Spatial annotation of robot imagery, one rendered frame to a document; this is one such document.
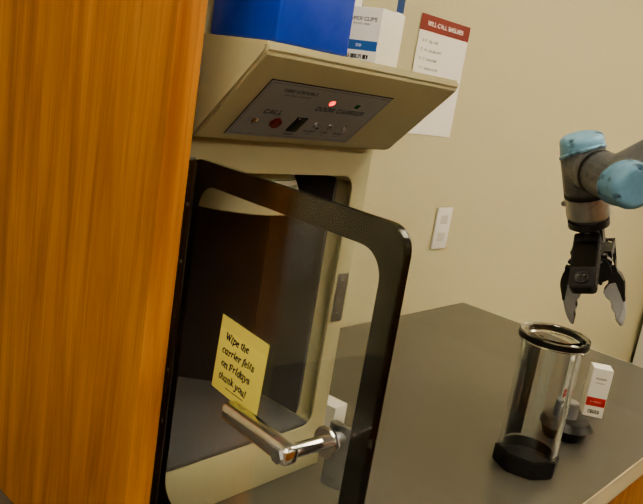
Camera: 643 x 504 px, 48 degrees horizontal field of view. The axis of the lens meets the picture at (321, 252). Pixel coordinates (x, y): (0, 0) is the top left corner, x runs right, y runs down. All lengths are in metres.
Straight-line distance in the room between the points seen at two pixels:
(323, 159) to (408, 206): 0.94
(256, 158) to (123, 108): 0.20
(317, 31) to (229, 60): 0.09
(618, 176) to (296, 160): 0.54
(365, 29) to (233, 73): 0.20
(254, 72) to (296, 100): 0.08
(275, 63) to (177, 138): 0.12
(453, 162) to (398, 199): 0.24
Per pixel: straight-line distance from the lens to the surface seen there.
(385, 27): 0.83
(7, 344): 0.93
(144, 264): 0.67
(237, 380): 0.69
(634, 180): 1.20
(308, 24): 0.71
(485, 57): 2.01
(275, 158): 0.85
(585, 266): 1.33
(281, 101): 0.74
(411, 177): 1.82
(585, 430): 1.38
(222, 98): 0.71
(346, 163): 0.94
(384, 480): 1.11
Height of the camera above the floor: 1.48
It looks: 13 degrees down
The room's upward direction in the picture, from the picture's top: 9 degrees clockwise
